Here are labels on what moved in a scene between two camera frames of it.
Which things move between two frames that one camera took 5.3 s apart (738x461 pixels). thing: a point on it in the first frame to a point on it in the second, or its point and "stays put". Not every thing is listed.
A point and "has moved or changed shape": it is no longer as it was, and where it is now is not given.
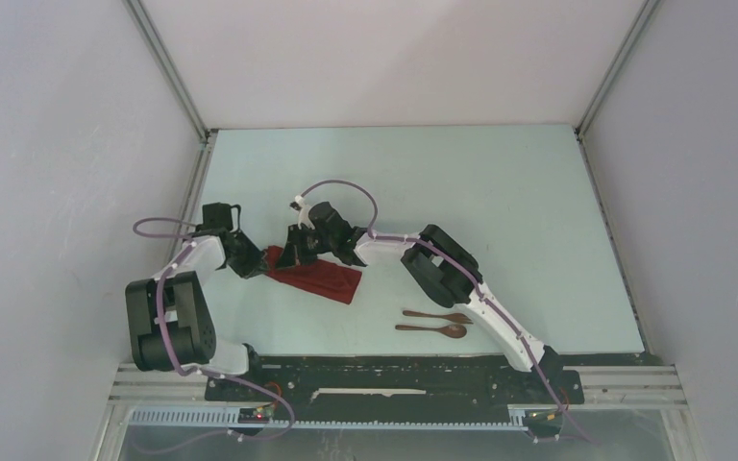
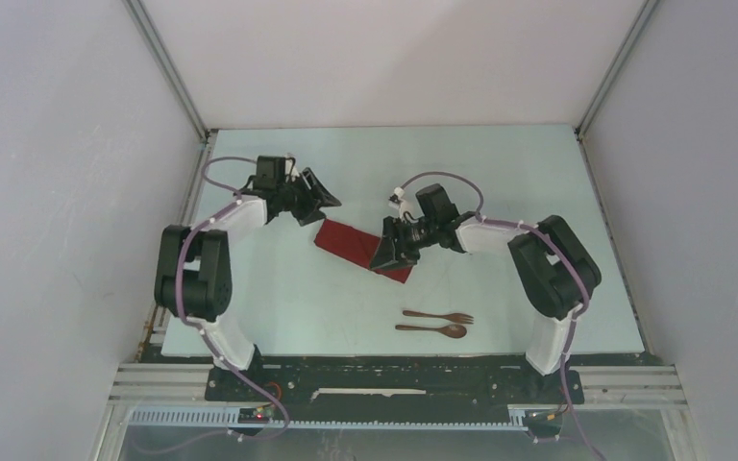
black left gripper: (255, 265) to (316, 196)
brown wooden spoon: (453, 330) stays put
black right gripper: (294, 254) to (385, 252)
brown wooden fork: (460, 318) stays put
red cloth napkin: (326, 278) has moved or changed shape
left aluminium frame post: (176, 85) stays put
